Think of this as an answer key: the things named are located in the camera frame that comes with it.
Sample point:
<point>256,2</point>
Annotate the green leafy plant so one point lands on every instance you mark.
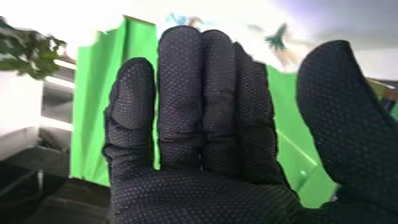
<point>29,53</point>

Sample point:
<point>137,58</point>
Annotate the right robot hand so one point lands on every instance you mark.
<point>219,150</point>

